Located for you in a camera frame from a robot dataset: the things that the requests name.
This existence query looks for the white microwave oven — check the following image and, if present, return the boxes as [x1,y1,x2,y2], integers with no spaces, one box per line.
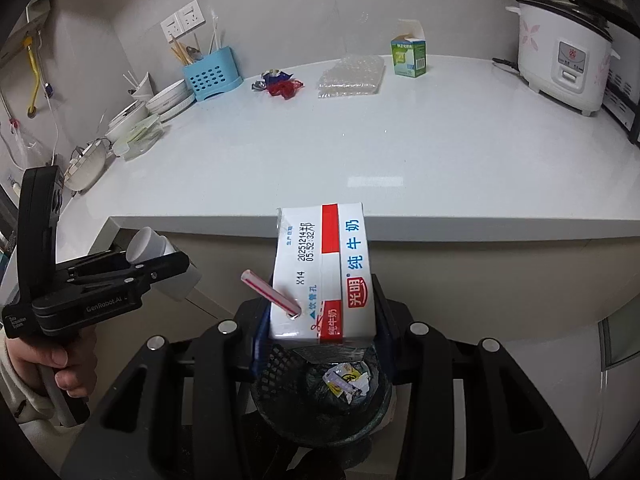
[600,25,640,149]

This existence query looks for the bundle of wooden chopsticks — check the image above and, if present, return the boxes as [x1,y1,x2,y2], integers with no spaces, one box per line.
[170,32,201,66]

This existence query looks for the bubble wrap sheet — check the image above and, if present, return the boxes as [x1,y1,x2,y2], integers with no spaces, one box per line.
[317,55,386,100]

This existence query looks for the person's left hand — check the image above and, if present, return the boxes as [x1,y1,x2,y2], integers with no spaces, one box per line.
[0,329,99,399]

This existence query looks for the small green carton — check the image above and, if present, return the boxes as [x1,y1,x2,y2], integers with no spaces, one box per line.
[390,19,429,79]

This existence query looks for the black power cable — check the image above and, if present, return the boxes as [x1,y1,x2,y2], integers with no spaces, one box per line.
[492,57,526,86]

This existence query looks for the purple wrapper strip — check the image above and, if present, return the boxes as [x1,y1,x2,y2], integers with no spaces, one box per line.
[324,372,352,402]

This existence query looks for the white wall socket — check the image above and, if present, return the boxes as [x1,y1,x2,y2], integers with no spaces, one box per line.
[160,12,186,44]
[176,2,206,31]

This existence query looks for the grey glass door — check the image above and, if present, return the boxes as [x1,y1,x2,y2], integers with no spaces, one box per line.
[596,304,640,377]

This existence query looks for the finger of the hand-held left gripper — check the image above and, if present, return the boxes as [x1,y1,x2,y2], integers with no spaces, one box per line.
[56,248,130,275]
[66,251,192,293]

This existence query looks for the red striped straw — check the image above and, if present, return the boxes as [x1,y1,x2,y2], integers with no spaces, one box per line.
[241,270,301,320]

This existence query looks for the large white bowl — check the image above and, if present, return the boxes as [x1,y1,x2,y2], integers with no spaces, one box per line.
[146,79,190,111]

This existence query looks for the yellow snack packet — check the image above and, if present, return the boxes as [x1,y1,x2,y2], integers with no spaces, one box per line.
[343,366,371,392]

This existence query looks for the blue utensil holder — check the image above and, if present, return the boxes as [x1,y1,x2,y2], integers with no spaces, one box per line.
[182,46,245,103]

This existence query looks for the white pill bottle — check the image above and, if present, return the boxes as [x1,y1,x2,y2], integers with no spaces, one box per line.
[125,226,204,302]

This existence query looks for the beige base cabinet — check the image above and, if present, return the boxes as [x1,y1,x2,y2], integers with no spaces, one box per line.
[85,230,640,480]

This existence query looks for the white rice cooker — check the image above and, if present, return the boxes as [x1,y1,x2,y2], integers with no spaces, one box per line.
[505,0,619,117]

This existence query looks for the white bowl at left edge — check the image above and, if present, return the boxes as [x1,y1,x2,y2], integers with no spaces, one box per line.
[64,137,112,194]

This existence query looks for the black bin liner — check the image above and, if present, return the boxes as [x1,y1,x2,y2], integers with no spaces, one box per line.
[304,359,382,413]

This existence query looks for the dark green trash basket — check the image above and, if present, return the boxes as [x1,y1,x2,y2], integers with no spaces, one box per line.
[250,342,394,449]

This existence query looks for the yellow hose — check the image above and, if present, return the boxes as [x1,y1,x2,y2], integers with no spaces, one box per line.
[25,34,43,117]

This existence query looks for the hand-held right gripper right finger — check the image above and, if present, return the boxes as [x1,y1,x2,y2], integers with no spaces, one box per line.
[371,272,587,480]

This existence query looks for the blue white milk carton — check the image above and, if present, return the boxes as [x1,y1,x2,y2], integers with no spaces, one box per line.
[268,202,379,346]

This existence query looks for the blue foil wrapper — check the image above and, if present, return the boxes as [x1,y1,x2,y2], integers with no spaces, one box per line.
[251,69,292,92]

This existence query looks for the stack of white bowls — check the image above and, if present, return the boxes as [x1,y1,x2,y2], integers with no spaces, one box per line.
[150,92,197,122]

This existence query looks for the red mesh net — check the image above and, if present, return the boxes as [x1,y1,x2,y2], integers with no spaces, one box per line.
[266,77,306,101]

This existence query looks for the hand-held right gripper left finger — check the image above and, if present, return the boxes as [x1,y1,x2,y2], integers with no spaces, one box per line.
[60,299,275,480]

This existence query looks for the glass container green lid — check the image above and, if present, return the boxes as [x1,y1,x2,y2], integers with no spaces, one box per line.
[111,114,166,162]

